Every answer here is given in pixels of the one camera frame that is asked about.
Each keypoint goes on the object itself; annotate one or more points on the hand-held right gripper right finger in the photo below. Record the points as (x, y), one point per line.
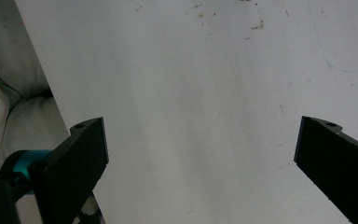
(335, 165)

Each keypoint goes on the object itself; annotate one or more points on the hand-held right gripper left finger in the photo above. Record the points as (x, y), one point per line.
(74, 161)

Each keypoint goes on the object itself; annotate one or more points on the white cloth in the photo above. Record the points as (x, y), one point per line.
(28, 124)

